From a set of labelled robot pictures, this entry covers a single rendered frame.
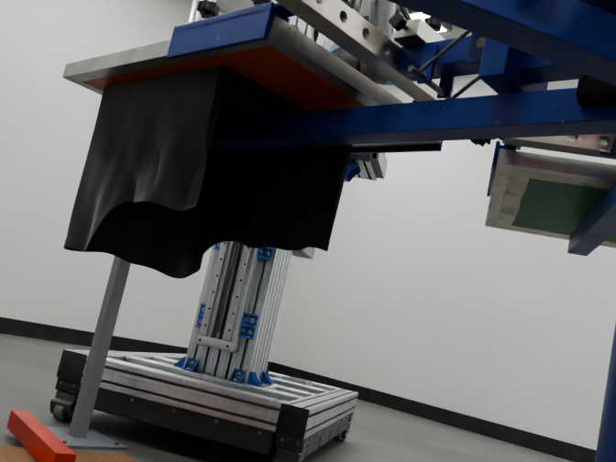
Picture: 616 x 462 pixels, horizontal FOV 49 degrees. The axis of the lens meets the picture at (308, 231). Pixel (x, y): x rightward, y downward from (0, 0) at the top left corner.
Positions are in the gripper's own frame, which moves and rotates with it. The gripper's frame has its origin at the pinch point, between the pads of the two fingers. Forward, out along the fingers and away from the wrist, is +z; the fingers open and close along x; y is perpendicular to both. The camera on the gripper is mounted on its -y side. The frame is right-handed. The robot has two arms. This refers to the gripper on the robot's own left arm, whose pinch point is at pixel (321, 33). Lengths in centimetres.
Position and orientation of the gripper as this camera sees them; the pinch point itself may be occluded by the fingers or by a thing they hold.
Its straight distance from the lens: 163.9
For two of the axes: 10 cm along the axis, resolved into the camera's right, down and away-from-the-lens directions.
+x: -7.2, -0.5, 6.9
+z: -2.1, 9.7, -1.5
